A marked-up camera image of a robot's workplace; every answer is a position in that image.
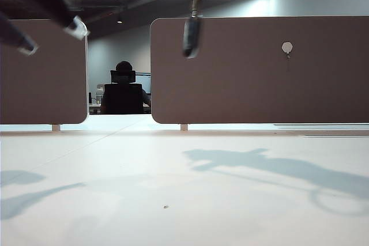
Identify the key bunch with black fob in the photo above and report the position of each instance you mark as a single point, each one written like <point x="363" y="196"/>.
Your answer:
<point x="191" y="38"/>

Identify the narrow brown desk divider panel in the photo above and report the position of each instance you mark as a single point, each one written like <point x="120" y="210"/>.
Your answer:
<point x="43" y="79"/>

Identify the seated person in dark clothes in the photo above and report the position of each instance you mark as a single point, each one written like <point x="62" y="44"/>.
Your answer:
<point x="124" y="66"/>

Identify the wide brown desk divider panel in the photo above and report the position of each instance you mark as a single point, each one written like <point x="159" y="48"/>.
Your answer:
<point x="245" y="90"/>

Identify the computer monitor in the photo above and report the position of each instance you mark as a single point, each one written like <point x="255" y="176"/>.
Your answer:
<point x="143" y="83"/>

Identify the black mesh office chair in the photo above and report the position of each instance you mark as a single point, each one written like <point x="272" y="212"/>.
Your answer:
<point x="122" y="99"/>

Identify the white adhesive wall hook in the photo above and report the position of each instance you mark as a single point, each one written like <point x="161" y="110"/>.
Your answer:
<point x="287" y="47"/>

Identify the white rail under panel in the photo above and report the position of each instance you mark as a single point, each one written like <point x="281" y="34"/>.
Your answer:
<point x="323" y="125"/>

